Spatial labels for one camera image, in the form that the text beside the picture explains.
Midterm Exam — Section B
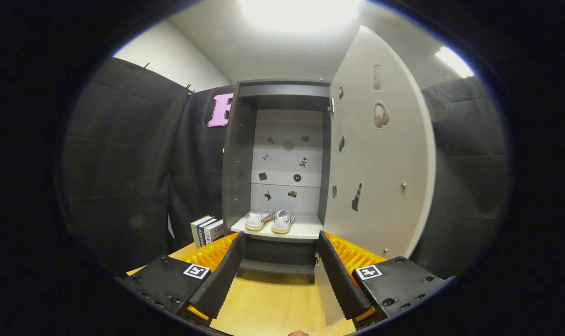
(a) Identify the square ceiling light panel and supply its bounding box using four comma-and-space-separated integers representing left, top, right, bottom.
239, 0, 362, 31

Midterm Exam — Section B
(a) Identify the white canvas shoe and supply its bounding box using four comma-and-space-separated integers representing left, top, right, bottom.
244, 209, 275, 232
271, 209, 295, 235

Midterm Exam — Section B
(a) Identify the green spine book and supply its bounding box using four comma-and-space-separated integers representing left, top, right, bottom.
191, 215, 213, 249

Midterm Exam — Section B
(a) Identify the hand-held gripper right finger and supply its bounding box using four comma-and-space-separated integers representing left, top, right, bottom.
316, 230, 455, 329

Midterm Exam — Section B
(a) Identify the blue spine book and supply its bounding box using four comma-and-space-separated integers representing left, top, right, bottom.
197, 217, 217, 247

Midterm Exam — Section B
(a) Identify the black backdrop cloth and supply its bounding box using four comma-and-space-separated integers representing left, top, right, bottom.
61, 56, 514, 280

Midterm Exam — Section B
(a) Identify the ceiling tube light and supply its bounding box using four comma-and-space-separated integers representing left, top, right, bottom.
434, 46, 475, 78

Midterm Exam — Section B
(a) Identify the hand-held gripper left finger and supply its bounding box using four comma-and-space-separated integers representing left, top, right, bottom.
119, 231, 247, 327

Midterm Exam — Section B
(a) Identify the dark grey shoe cabinet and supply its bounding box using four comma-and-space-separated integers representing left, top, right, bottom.
222, 79, 334, 285

